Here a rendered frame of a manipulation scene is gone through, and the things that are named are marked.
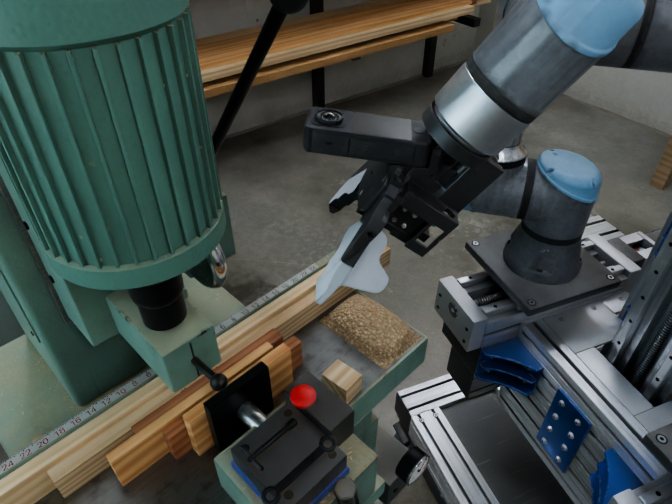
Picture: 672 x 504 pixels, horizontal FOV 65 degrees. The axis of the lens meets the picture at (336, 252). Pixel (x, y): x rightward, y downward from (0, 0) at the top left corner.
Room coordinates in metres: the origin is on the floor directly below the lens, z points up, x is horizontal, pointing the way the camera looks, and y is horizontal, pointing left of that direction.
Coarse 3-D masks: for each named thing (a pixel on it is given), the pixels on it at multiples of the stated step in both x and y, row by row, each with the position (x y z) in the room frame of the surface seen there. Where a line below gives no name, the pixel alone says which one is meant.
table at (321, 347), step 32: (320, 352) 0.51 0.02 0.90; (352, 352) 0.51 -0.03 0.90; (416, 352) 0.52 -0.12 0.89; (384, 384) 0.47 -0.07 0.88; (192, 448) 0.36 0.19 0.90; (224, 448) 0.36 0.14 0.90; (96, 480) 0.31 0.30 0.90; (160, 480) 0.31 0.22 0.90; (192, 480) 0.31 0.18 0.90; (384, 480) 0.33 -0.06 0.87
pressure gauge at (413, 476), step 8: (416, 448) 0.48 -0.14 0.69; (408, 456) 0.46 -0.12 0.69; (416, 456) 0.46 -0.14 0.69; (424, 456) 0.46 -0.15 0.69; (400, 464) 0.45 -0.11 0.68; (408, 464) 0.45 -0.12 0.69; (416, 464) 0.45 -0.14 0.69; (424, 464) 0.47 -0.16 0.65; (400, 472) 0.44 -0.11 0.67; (408, 472) 0.44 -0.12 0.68; (416, 472) 0.45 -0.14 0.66; (408, 480) 0.43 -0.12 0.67; (416, 480) 0.45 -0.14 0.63
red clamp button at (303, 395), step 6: (294, 390) 0.36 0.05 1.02; (300, 390) 0.36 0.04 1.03; (306, 390) 0.36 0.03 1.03; (312, 390) 0.36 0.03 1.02; (294, 396) 0.35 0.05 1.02; (300, 396) 0.35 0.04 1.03; (306, 396) 0.35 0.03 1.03; (312, 396) 0.35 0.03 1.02; (294, 402) 0.34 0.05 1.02; (300, 402) 0.34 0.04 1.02; (306, 402) 0.34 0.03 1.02; (312, 402) 0.34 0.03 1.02
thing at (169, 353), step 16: (112, 304) 0.45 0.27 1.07; (128, 304) 0.45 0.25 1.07; (128, 320) 0.43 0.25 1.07; (192, 320) 0.42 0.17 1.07; (208, 320) 0.43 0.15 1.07; (128, 336) 0.44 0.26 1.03; (144, 336) 0.40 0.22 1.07; (160, 336) 0.40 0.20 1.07; (176, 336) 0.40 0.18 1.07; (192, 336) 0.40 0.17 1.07; (208, 336) 0.41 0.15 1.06; (144, 352) 0.41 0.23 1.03; (160, 352) 0.38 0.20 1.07; (176, 352) 0.38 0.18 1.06; (192, 352) 0.39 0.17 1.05; (208, 352) 0.41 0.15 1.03; (160, 368) 0.38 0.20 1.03; (176, 368) 0.38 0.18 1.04; (192, 368) 0.39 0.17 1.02; (176, 384) 0.37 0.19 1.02
